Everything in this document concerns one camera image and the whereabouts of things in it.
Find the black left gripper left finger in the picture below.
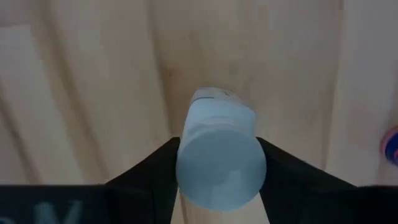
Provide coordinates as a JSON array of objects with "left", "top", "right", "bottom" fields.
[{"left": 104, "top": 136, "right": 182, "bottom": 224}]

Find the white medicine bottle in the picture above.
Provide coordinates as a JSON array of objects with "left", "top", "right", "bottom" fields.
[{"left": 175, "top": 86, "right": 267, "bottom": 212}]

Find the blue-capped medicine jar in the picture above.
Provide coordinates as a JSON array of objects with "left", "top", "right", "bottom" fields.
[{"left": 381, "top": 126, "right": 398, "bottom": 166}]

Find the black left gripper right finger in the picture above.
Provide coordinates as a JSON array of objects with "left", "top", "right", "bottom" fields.
[{"left": 256, "top": 136, "right": 358, "bottom": 224}]

